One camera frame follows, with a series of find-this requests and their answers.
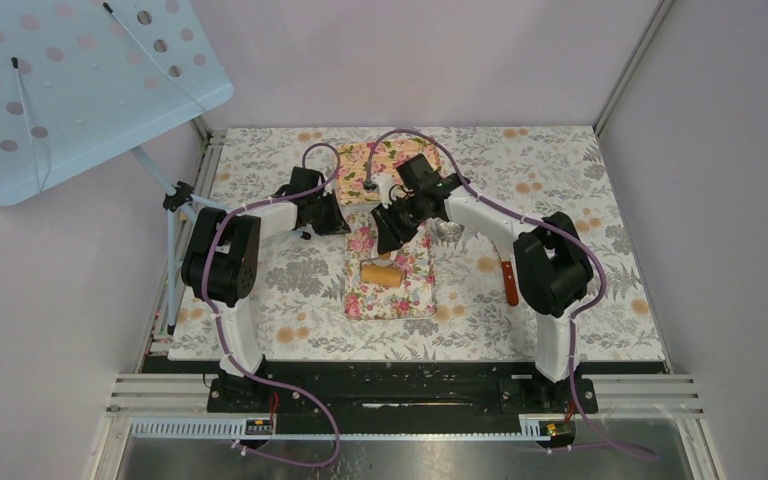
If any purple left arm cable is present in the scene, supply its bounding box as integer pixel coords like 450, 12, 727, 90
199, 142, 346, 470

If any light blue perforated music stand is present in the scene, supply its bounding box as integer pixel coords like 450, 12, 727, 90
0, 1, 238, 334

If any white slotted cable duct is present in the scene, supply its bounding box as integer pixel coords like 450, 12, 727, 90
129, 416, 550, 441

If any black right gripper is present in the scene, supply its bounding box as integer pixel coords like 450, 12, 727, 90
372, 194, 428, 256

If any red handled metal scraper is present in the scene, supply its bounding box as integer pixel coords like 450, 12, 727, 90
491, 237, 520, 307

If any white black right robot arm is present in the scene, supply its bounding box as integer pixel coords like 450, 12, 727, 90
364, 154, 594, 412

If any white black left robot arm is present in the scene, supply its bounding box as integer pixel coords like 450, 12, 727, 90
181, 167, 350, 411

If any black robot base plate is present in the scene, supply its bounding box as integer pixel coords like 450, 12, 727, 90
207, 360, 598, 433

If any yellow floral rectangular tray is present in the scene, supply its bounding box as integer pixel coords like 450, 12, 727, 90
335, 137, 441, 206

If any wooden dough roller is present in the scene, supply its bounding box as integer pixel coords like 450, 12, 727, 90
359, 252, 404, 288

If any floral grey table mat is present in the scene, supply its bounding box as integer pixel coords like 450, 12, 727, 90
168, 125, 667, 364

